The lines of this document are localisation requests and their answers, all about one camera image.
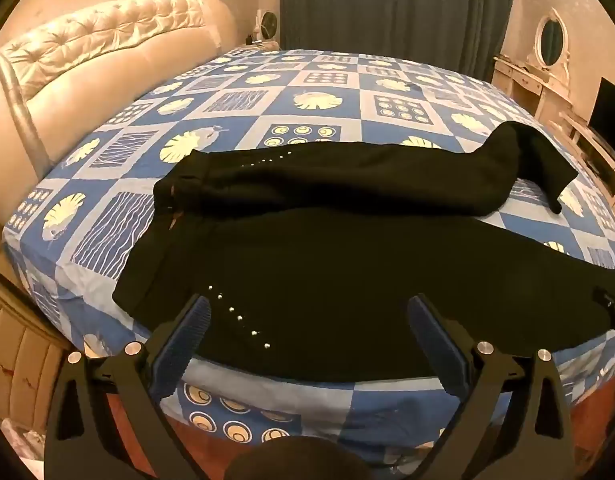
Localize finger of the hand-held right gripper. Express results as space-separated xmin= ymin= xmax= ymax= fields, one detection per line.
xmin=592 ymin=285 xmax=615 ymax=335

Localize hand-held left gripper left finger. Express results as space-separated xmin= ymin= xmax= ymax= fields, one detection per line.
xmin=45 ymin=294 xmax=213 ymax=480

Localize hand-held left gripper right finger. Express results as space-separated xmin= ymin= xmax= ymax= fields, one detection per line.
xmin=406 ymin=294 xmax=575 ymax=480

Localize black pants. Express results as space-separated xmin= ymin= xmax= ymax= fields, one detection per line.
xmin=112 ymin=121 xmax=615 ymax=383

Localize cream screen cabinet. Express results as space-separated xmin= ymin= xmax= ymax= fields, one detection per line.
xmin=557 ymin=110 xmax=615 ymax=196

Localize black flat screen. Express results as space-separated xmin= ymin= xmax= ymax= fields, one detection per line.
xmin=587 ymin=77 xmax=615 ymax=146

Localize white dressing table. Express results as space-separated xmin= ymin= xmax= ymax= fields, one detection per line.
xmin=491 ymin=55 xmax=573 ymax=121

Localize blue patterned bed sheet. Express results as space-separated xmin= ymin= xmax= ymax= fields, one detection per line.
xmin=2 ymin=49 xmax=615 ymax=456

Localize oval white-framed mirror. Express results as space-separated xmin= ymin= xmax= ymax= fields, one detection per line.
xmin=534 ymin=8 xmax=571 ymax=68

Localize cream tufted headboard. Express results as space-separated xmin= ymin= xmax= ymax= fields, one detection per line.
xmin=0 ymin=0 xmax=238 ymax=226

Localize grey-green curtain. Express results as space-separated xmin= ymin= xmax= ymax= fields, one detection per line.
xmin=279 ymin=0 xmax=517 ymax=83

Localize cream padded bed frame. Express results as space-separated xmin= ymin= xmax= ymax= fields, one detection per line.
xmin=0 ymin=280 xmax=88 ymax=431

